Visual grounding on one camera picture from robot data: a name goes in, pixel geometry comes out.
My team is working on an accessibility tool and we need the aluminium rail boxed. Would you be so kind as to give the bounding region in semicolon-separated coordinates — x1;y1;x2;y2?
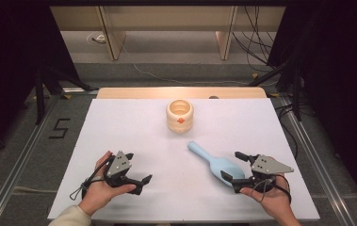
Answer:
278;95;357;226
0;93;61;226

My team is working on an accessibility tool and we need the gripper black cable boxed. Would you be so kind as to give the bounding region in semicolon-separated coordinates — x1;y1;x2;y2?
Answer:
250;173;293;204
69;156;115;202

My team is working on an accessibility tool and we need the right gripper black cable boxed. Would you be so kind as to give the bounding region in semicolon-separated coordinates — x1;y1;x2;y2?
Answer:
250;173;293;204

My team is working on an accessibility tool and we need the light blue hairbrush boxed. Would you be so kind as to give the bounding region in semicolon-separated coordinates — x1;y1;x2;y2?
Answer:
187;140;246;187

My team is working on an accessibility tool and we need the black metal stand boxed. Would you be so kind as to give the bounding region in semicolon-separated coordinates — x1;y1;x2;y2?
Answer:
248;59;303;122
34;62;99;125

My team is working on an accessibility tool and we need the black cable bundle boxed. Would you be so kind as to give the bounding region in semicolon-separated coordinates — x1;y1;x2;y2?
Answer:
232;6;278;73

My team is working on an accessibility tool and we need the small wooden ring container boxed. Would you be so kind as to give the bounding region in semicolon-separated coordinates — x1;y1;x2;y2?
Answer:
166;99;195;134

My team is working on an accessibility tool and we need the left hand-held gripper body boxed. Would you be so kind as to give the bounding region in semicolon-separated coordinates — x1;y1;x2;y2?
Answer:
104;150;143;196

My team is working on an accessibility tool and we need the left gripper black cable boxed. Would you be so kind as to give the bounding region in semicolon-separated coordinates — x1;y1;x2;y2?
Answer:
69;156;115;202

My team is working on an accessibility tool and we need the white board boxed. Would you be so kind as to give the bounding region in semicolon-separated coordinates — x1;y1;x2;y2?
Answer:
47;98;321;222

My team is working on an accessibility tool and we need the person's right hand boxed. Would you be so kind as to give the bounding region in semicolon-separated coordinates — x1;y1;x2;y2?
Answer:
239;174;293;220

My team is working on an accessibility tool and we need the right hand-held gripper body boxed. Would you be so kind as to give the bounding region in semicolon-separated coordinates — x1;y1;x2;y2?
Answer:
232;154;295;194

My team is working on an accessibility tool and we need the beige wooden desk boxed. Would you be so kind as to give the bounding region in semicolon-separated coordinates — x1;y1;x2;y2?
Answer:
49;5;287;61

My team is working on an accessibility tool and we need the black curtain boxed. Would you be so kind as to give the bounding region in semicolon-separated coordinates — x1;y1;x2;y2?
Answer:
0;0;80;166
267;0;357;216

